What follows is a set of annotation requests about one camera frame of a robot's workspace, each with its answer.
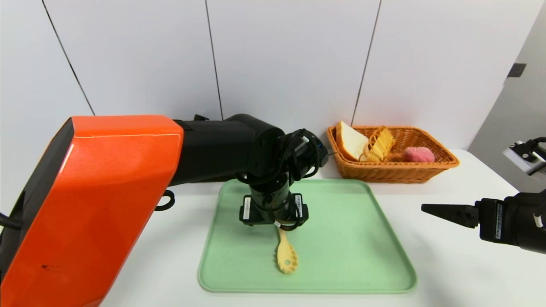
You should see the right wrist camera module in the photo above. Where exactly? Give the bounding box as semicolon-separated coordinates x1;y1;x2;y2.
502;140;546;176

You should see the orange wicker basket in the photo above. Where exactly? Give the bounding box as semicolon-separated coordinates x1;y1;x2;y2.
326;125;460;184

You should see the red peach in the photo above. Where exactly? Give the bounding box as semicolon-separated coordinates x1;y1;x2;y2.
403;147;436;163

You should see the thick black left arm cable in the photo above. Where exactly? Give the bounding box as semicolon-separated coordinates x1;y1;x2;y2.
154;190;176;212

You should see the green yellow pasta spoon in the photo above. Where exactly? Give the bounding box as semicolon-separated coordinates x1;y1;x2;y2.
275;225;299;274

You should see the thin black left camera cable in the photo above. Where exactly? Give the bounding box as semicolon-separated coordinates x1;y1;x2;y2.
237;128;337;232

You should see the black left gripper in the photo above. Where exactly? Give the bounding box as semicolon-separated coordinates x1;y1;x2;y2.
239;182;309;226

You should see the light green plastic tray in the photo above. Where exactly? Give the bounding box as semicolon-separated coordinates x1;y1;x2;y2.
197;178;418;295

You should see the white bread slice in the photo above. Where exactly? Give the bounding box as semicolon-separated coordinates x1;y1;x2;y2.
335;121;370;162

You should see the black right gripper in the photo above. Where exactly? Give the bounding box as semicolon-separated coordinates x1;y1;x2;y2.
421;190;546;255

